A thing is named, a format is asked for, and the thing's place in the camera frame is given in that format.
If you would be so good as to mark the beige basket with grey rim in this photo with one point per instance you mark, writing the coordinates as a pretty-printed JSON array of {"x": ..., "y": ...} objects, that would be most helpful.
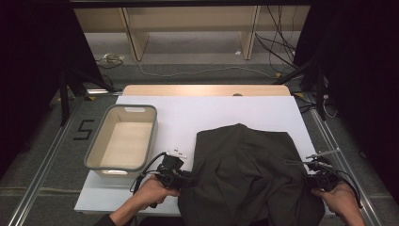
[{"x": 125, "y": 144}]

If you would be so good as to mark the person's dark lap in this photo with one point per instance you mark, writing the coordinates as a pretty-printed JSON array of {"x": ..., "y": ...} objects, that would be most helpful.
[{"x": 160, "y": 222}]

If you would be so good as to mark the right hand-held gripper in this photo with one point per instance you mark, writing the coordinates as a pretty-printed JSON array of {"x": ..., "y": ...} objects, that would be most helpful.
[{"x": 323, "y": 179}]

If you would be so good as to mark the beige wooden shelf unit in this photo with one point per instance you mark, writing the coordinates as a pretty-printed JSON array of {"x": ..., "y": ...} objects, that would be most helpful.
[{"x": 188, "y": 19}]

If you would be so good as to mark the small white floor scrap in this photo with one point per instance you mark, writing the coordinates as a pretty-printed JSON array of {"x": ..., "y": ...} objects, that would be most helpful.
[{"x": 238, "y": 52}]

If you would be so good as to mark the aluminium floor rail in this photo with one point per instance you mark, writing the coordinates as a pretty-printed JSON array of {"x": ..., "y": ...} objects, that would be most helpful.
[
  {"x": 360, "y": 207},
  {"x": 40, "y": 175}
]

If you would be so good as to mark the black tripod stand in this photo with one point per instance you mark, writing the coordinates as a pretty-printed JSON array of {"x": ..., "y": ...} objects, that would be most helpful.
[
  {"x": 320, "y": 94},
  {"x": 64, "y": 100}
]

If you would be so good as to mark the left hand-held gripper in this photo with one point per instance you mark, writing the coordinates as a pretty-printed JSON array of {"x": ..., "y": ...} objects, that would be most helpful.
[{"x": 172, "y": 172}]

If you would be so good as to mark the black curtain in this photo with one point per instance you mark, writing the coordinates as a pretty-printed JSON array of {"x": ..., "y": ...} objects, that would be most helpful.
[
  {"x": 363, "y": 78},
  {"x": 28, "y": 62}
]

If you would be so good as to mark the black overhead frame beam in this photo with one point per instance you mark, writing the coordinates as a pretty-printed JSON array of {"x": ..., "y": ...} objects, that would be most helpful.
[{"x": 188, "y": 3}]

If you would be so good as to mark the person's left hand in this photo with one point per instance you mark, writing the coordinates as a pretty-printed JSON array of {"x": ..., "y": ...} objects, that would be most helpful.
[{"x": 153, "y": 193}]

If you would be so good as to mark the person's right hand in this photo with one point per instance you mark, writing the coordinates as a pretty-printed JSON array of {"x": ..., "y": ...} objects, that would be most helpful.
[{"x": 337, "y": 201}]

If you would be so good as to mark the dark grey skirt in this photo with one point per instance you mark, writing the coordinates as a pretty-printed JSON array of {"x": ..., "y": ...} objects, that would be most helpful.
[{"x": 244, "y": 179}]

